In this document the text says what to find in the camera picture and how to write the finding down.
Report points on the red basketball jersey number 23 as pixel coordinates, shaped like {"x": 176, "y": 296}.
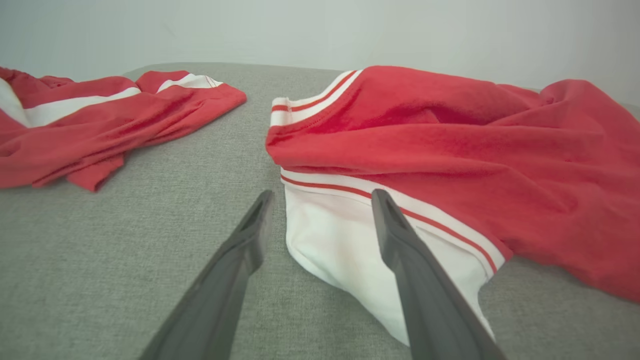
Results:
{"x": 475, "y": 165}

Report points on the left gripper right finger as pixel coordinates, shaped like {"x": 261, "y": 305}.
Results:
{"x": 430, "y": 300}

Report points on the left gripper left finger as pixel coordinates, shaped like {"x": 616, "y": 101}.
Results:
{"x": 215, "y": 300}

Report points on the red shorts with white stripe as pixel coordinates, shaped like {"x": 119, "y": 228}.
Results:
{"x": 100, "y": 130}

